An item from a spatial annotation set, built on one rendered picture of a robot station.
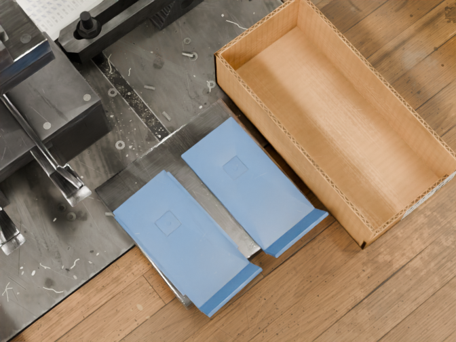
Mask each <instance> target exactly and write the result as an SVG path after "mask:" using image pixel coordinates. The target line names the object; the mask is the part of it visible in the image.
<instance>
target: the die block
mask: <svg viewBox="0 0 456 342"><path fill-rule="evenodd" d="M111 130H112V129H111V126H110V123H109V120H108V118H107V115H106V113H105V110H104V107H103V105H102V104H100V105H98V106H97V107H96V108H95V109H93V110H92V111H90V112H89V113H88V114H86V115H84V116H83V117H82V118H81V119H79V120H77V121H76V122H75V123H73V124H72V125H71V126H69V127H68V128H66V129H65V130H63V131H62V132H61V133H59V134H58V135H56V136H55V137H53V138H52V139H51V140H49V141H48V142H46V143H45V144H44V145H45V146H46V148H47V149H49V148H50V147H51V148H52V150H53V151H54V152H55V154H56V155H57V156H58V157H59V159H60V160H61V162H62V163H63V164H66V163H67V162H69V161H71V160H72V159H73V158H74V157H76V156H77V155H79V154H80V153H81V152H83V151H84V150H86V149H87V148H88V147H90V146H91V145H93V144H94V143H95V142H97V141H98V140H100V139H101V138H102V137H103V136H105V135H106V134H108V133H109V132H110V131H111ZM33 159H34V157H33V155H32V154H30V155H28V156H27V157H25V158H24V159H23V160H21V161H19V162H18V163H17V164H16V165H14V166H12V167H11V168H10V169H9V170H7V171H6V172H4V173H3V174H2V175H0V183H1V182H2V181H4V180H5V179H6V178H8V177H9V176H11V175H12V174H13V173H15V172H16V171H18V170H19V169H21V168H22V167H23V166H25V165H27V164H28V163H29V162H31V161H32V160H33ZM9 204H10V201H9V200H8V199H7V198H6V196H5V195H4V194H3V192H2V191H1V190H0V205H1V206H2V208H5V207H6V206H8V205H9Z"/></svg>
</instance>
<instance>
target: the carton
mask: <svg viewBox="0 0 456 342"><path fill-rule="evenodd" d="M214 67H215V79H216V83H217V84H218V86H219V87H220V88H221V89H222V90H223V91H224V93H226V95H228V97H229V98H230V99H231V100H232V101H233V103H234V104H235V105H236V106H237V107H238V109H239V110H240V111H241V112H242V113H243V114H244V115H245V116H246V117H247V119H248V120H249V121H250V122H251V123H252V125H253V126H254V127H255V128H256V129H257V130H258V131H259V132H260V133H261V135H262V136H263V137H264V138H265V139H266V141H267V142H268V143H269V144H270V145H271V146H272V147H273V148H274V149H275V151H276V152H277V153H278V154H279V155H280V157H281V158H282V159H283V160H284V161H285V162H286V163H287V164H288V165H289V166H290V168H291V169H292V170H293V171H294V173H295V174H296V175H297V176H298V177H299V178H300V179H301V180H302V181H303V182H304V184H305V185H306V186H307V187H308V188H309V190H310V191H311V192H312V193H313V194H314V195H315V196H316V197H317V198H318V199H319V201H320V202H321V203H322V204H323V205H324V207H325V208H326V209H327V210H328V211H329V212H330V213H331V214H332V215H333V217H334V218H335V219H336V220H337V221H338V223H339V224H340V225H341V226H342V227H343V228H344V230H346V232H347V233H348V234H349V235H350V236H351V237H352V239H353V240H354V241H355V242H356V243H357V245H359V247H361V249H362V250H364V249H365V248H367V247H368V246H369V245H371V244H372V243H373V242H374V241H375V240H376V239H378V238H379V237H380V236H382V235H383V234H384V233H385V232H386V231H387V230H389V229H390V228H391V227H393V226H394V225H395V224H396V223H397V222H398V221H400V220H402V219H403V218H404V217H405V216H407V215H408V214H409V213H411V212H412V211H413V210H414V209H416V207H418V206H419V205H420V204H422V203H423V202H424V201H425V200H426V199H427V198H429V197H430V196H431V195H433V194H434V193H435V192H437V190H439V189H440V188H441V187H443V186H444V185H445V184H447V183H448V182H449V181H450V180H451V179H452V178H453V177H454V175H455V174H456V171H455V170H456V153H455V152H454V151H453V150H452V149H451V148H450V147H449V146H448V145H447V144H446V143H445V142H444V141H443V139H441V137H439V135H437V133H435V131H433V129H431V127H430V126H429V125H428V124H427V123H426V122H425V121H424V120H423V119H422V118H421V117H420V116H419V115H418V114H417V112H416V111H415V110H414V109H413V108H412V107H411V106H410V105H409V104H408V103H407V102H406V101H405V100H404V99H403V97H401V95H399V93H397V91H395V89H393V87H392V86H391V85H390V84H389V83H388V82H387V81H386V80H385V79H384V78H383V77H382V76H381V75H380V74H379V73H378V72H377V71H376V69H375V68H374V67H373V66H372V65H371V64H370V63H369V62H368V61H367V60H366V59H365V58H364V57H363V56H362V55H361V53H360V52H359V51H358V50H357V49H356V48H355V47H354V46H353V45H352V44H351V43H350V42H349V41H348V40H347V39H346V38H345V37H344V36H343V35H342V34H341V33H340V32H339V31H338V30H337V29H336V27H335V26H334V25H333V24H332V23H331V22H330V21H329V20H328V19H327V18H326V17H325V16H324V15H323V14H322V12H321V11H320V10H319V9H318V8H317V7H316V6H315V5H314V4H313V3H312V2H311V1H310V0H288V1H287V2H285V3H284V4H282V5H281V6H279V7H278V8H277V9H275V10H274V11H272V12H271V13H270V14H268V15H267V16H266V17H264V18H263V19H262V20H260V21H258V22H257V23H256V24H254V25H253V26H252V27H250V28H249V29H248V30H246V31H244V32H243V33H242V34H241V35H239V36H238V37H236V38H235V39H234V40H232V41H231V42H229V43H228V44H227V45H225V46H224V47H222V48H221V49H220V50H218V51H217V52H215V53H214Z"/></svg>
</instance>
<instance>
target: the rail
mask: <svg viewBox="0 0 456 342"><path fill-rule="evenodd" d="M0 99H1V100H2V101H3V102H4V104H5V105H6V107H7V108H8V109H9V110H10V111H11V113H12V114H13V116H14V117H15V118H16V119H17V120H18V122H19V123H20V125H21V126H22V127H23V128H24V130H25V131H26V132H27V134H28V135H29V136H30V137H31V138H32V140H33V141H34V143H35V144H36V145H37V146H38V147H39V149H40V150H41V152H42V153H43V154H44V155H45V157H46V158H47V159H48V161H49V162H50V163H51V165H52V166H53V167H54V168H55V170H56V169H57V168H58V167H59V166H60V164H59V163H58V162H57V161H56V159H55V158H54V157H53V155H52V154H51V153H50V152H49V151H48V149H47V148H46V146H45V145H44V144H43V143H42V141H41V140H40V139H39V137H38V136H37V135H36V133H34V131H33V130H32V128H31V127H30V126H29V125H28V124H27V122H26V121H25V120H24V118H23V117H22V116H21V114H20V113H19V112H18V110H17V109H16V108H15V106H14V105H13V104H12V103H11V102H10V100H9V99H8V97H7V96H6V95H5V94H4V95H2V96H1V97H0Z"/></svg>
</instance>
